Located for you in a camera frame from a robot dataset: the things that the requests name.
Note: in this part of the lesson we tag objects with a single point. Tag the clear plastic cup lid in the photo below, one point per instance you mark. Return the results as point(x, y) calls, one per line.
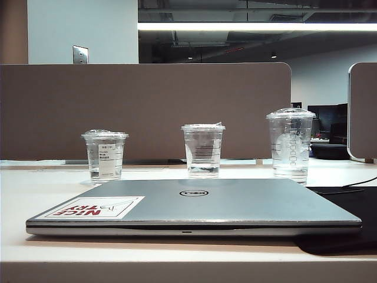
point(203, 153)

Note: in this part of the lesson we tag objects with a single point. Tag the silver Dell laptop with sticker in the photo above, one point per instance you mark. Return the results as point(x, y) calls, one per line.
point(206, 212)

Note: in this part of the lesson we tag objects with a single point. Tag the clear cup with white label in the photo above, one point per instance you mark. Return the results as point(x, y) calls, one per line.
point(106, 160)

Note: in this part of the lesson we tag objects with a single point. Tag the tall clear cup dome lid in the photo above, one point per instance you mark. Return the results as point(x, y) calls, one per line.
point(290, 147)

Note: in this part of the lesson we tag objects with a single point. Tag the wide brown desk divider panel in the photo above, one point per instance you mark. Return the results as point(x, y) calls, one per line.
point(147, 100)

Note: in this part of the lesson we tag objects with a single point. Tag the long white ceiling light strip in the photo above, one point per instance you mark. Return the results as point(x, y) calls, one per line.
point(235, 26)

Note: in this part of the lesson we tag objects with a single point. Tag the black computer monitor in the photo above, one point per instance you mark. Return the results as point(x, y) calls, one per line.
point(327, 116)

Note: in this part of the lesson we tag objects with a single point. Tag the black round seat cushion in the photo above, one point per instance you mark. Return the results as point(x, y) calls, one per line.
point(330, 151)

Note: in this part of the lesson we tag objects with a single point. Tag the black office chair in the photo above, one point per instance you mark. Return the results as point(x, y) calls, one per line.
point(338, 132)

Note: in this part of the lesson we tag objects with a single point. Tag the brown divider panel white edge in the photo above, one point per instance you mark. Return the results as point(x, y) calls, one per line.
point(365, 112)

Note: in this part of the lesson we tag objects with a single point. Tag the black mouse mat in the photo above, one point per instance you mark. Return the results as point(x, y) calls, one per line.
point(353, 224)

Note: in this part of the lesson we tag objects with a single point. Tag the metal wall switch plate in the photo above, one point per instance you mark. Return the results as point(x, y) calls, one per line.
point(81, 55)

